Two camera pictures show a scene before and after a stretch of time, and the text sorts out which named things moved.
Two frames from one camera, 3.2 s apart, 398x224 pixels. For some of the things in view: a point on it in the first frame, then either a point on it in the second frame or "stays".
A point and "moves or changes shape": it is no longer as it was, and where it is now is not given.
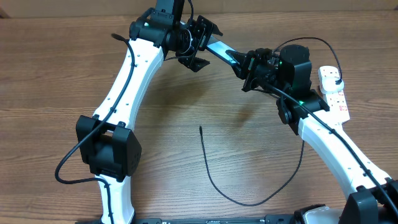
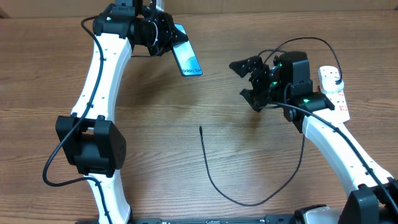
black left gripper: x=203 y=28 to x=165 y=20
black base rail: x=269 y=219 stays
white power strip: x=339 y=112 stays
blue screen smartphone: x=219 y=49 moves or changes shape
